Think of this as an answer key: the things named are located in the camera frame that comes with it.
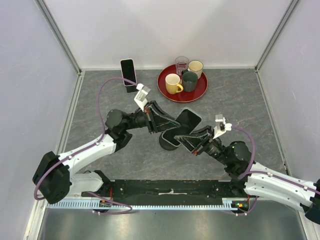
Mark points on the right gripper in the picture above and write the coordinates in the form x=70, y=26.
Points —
x=198, y=143

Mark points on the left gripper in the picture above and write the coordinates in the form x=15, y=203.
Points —
x=150, y=120

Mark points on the teal cased phone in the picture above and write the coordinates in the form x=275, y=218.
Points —
x=189, y=120

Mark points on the black round base phone holder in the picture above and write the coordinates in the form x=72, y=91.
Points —
x=166, y=145

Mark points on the black folding phone stand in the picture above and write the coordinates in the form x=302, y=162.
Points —
x=131, y=89

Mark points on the cream cased phone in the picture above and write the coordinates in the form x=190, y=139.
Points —
x=128, y=71

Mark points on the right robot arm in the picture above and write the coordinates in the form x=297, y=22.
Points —
x=250, y=177

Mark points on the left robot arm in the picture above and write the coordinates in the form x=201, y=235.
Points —
x=57, y=174

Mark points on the red round tray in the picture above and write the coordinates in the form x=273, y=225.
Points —
x=181, y=97

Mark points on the yellow mug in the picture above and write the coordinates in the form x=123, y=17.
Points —
x=172, y=84

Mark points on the dark green mug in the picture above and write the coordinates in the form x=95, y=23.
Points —
x=189, y=81

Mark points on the clear glass cup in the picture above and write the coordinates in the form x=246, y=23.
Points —
x=181, y=64

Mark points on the cream mug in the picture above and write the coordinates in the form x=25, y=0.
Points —
x=196, y=67

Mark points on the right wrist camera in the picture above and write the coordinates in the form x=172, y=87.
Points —
x=221, y=126

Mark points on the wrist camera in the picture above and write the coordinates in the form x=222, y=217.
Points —
x=221, y=126
x=141, y=96

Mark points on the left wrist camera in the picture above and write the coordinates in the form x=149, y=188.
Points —
x=141, y=96

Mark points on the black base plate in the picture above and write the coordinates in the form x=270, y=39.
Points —
x=170, y=192

